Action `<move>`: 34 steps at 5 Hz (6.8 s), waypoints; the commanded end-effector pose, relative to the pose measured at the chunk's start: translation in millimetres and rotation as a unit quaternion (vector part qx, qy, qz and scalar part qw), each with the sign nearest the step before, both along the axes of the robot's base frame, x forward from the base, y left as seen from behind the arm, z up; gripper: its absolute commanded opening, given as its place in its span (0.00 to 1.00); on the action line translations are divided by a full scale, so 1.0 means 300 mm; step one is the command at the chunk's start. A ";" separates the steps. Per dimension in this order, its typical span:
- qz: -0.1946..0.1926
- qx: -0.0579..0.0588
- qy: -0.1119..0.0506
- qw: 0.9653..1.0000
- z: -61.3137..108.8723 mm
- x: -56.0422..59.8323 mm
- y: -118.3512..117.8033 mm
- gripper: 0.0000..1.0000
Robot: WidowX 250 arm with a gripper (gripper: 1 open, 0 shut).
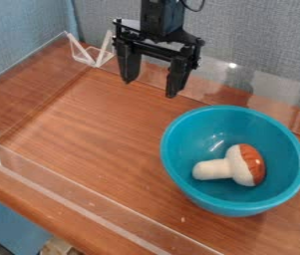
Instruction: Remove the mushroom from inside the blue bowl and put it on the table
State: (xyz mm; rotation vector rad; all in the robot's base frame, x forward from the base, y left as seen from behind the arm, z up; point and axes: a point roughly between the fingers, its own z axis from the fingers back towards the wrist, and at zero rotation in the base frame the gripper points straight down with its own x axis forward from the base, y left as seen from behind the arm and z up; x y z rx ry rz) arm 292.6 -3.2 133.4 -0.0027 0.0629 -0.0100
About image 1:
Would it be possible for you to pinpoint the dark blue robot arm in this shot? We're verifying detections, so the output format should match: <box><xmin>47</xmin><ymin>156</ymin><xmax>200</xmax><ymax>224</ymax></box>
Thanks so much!
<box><xmin>113</xmin><ymin>0</ymin><xmax>205</xmax><ymax>98</ymax></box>

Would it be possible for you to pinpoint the clear acrylic barrier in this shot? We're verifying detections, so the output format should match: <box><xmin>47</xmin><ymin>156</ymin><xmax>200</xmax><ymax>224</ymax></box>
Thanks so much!
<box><xmin>0</xmin><ymin>145</ymin><xmax>222</xmax><ymax>255</ymax></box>
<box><xmin>0</xmin><ymin>32</ymin><xmax>87</xmax><ymax>135</ymax></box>
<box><xmin>103</xmin><ymin>49</ymin><xmax>300</xmax><ymax>142</ymax></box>

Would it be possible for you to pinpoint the clear acrylic corner bracket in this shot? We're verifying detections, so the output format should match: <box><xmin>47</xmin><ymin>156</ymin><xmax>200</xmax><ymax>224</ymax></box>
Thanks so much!
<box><xmin>66</xmin><ymin>30</ymin><xmax>115</xmax><ymax>68</ymax></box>

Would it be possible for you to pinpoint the blue plastic bowl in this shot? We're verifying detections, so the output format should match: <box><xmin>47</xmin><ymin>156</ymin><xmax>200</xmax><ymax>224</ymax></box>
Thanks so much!
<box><xmin>160</xmin><ymin>106</ymin><xmax>300</xmax><ymax>217</ymax></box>

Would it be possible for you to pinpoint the clear acrylic back barrier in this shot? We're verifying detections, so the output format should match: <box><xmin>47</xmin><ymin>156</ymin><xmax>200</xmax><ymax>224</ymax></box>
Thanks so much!
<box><xmin>103</xmin><ymin>49</ymin><xmax>300</xmax><ymax>142</ymax></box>

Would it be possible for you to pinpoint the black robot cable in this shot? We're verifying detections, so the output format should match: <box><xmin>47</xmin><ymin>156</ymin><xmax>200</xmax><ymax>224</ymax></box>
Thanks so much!
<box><xmin>178</xmin><ymin>0</ymin><xmax>206</xmax><ymax>13</ymax></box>

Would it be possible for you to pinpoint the white brown toy mushroom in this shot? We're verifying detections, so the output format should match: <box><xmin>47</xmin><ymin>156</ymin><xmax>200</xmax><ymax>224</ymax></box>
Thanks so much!
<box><xmin>192</xmin><ymin>143</ymin><xmax>265</xmax><ymax>186</ymax></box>

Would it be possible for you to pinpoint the clear acrylic front barrier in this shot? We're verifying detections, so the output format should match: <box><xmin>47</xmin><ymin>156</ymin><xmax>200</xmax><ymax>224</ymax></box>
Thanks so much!
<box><xmin>0</xmin><ymin>145</ymin><xmax>222</xmax><ymax>255</ymax></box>

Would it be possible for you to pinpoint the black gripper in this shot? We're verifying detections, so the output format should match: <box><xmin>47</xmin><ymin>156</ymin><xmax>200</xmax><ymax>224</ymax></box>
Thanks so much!
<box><xmin>113</xmin><ymin>19</ymin><xmax>205</xmax><ymax>98</ymax></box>

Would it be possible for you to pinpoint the clear acrylic left barrier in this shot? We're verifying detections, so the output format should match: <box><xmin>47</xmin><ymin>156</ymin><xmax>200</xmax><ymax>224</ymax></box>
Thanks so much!
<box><xmin>0</xmin><ymin>32</ymin><xmax>87</xmax><ymax>135</ymax></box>

